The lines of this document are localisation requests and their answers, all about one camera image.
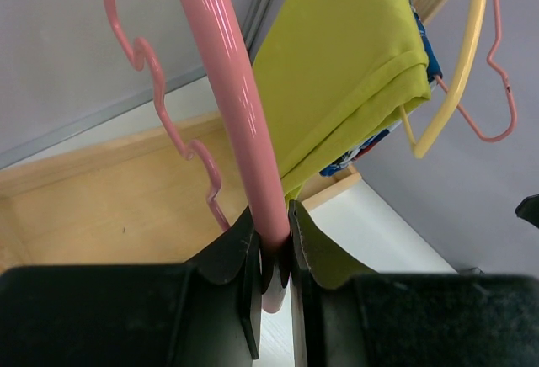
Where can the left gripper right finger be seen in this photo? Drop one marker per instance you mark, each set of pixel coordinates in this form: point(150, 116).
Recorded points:
point(346, 314)

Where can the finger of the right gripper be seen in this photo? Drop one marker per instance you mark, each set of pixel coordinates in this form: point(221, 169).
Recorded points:
point(528, 210)

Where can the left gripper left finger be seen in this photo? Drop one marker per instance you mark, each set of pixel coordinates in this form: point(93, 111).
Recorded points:
point(203, 312)

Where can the pink trouser hanger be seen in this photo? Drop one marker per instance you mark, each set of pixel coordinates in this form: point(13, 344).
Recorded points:
point(220, 44)

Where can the blue patterned trousers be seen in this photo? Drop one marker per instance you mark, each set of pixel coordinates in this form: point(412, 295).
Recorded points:
point(432, 72)

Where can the pink hanger right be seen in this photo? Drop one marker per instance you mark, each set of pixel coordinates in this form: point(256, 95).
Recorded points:
point(504, 79)

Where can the green trousers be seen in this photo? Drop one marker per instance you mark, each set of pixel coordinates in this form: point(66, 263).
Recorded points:
point(332, 73)

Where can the wooden clothes rack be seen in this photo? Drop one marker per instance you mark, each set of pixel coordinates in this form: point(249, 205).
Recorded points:
point(130, 200)

